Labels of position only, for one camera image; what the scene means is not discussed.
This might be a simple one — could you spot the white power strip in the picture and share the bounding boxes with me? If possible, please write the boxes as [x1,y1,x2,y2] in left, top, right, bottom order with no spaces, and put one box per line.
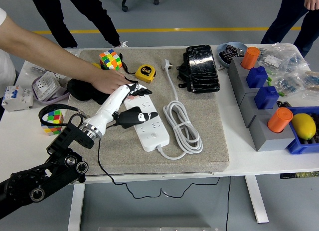
[124,89,170,152]

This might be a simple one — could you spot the glossy black flat device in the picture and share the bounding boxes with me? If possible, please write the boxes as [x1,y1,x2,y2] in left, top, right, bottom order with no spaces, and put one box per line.
[185,44,221,94]

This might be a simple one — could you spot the plain white socket panel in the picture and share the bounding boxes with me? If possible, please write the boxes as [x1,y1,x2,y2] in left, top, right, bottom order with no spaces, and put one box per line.
[53,72,72,87]

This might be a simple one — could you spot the white table leg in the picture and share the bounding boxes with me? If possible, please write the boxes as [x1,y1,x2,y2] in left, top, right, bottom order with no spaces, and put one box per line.
[67,183,86,231]
[244,175,270,224]

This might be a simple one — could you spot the blue plastic bin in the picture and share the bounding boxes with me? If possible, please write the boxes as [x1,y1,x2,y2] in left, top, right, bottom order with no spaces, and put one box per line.
[285,106,319,156]

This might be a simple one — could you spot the grey-brown mat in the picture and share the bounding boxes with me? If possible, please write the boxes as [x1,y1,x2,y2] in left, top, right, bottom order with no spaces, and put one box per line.
[53,48,230,177]

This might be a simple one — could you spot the white circuit breaker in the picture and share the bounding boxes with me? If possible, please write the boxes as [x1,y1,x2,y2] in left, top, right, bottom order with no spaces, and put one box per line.
[1,84,34,113]

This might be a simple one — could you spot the clear bag blue components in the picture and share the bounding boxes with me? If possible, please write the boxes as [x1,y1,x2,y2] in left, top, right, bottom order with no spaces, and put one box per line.
[270,73,307,96]

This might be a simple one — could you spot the large yellow tape measure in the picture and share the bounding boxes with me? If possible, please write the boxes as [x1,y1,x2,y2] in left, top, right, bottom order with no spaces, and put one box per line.
[135,64,157,84]

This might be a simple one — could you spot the small colourful puzzle cube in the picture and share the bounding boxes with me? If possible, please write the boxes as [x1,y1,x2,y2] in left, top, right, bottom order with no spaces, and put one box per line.
[41,110,65,136]

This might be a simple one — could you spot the thin black plug cord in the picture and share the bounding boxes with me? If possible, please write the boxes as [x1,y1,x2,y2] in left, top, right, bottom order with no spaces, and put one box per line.
[97,122,221,200]

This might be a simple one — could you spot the black table control panel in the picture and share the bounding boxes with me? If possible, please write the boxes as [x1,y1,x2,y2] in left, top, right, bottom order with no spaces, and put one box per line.
[279,171,319,180]

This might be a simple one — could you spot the black hanging cable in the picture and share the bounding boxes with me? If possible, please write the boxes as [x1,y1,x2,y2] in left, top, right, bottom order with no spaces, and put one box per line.
[225,176,231,231]

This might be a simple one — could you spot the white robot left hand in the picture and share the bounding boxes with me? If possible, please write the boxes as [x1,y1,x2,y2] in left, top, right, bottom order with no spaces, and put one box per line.
[84,83,159,139]

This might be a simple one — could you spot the blue plastic block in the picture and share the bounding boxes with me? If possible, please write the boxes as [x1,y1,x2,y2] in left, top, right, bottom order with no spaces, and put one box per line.
[254,86,279,110]
[246,66,269,89]

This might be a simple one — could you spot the large colourful puzzle cube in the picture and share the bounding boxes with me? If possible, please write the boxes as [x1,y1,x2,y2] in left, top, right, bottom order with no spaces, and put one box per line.
[98,49,123,74]

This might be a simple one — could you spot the white socket panel purple rim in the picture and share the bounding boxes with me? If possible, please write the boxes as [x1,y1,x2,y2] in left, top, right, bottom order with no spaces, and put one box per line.
[31,71,70,106]

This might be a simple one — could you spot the clear bag of metal parts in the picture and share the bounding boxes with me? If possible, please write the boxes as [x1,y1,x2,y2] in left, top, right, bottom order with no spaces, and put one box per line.
[29,47,81,75]

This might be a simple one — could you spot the person's hand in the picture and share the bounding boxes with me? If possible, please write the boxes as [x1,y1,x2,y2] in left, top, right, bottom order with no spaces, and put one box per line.
[304,0,319,10]
[91,71,139,100]

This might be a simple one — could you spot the grey holder block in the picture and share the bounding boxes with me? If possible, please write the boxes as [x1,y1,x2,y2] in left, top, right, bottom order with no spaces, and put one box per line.
[249,113,299,152]
[235,76,265,107]
[228,57,252,92]
[243,91,280,129]

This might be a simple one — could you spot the white power strip cable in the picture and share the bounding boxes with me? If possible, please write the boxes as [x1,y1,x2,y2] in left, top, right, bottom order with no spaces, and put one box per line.
[156,58,203,161]

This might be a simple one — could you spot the black fabric pouch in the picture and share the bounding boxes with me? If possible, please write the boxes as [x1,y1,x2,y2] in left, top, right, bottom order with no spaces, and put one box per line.
[66,78,110,105]

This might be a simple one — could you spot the yellow lemon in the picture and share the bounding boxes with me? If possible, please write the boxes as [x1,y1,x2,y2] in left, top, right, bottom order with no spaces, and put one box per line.
[291,113,317,140]

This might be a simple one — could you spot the clear bag white label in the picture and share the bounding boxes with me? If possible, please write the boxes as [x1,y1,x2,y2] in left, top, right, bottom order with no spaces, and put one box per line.
[256,43,311,74]

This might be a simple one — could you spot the light blue bowl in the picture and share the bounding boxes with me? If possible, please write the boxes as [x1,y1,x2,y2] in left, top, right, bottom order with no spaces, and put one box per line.
[216,41,248,69]

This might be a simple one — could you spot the orange cylinder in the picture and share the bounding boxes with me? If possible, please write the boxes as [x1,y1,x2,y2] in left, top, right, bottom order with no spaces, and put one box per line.
[240,46,261,70]
[267,107,294,133]

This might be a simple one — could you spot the clear bag brown components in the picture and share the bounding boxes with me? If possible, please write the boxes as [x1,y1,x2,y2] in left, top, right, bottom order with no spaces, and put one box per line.
[298,70,319,92]

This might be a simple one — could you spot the black plug adapter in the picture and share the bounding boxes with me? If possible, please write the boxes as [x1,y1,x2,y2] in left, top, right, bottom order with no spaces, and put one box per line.
[116,106,145,129]

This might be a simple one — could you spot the black plastic bracket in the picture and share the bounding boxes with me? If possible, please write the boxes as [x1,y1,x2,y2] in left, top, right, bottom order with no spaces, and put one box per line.
[175,51,192,90]

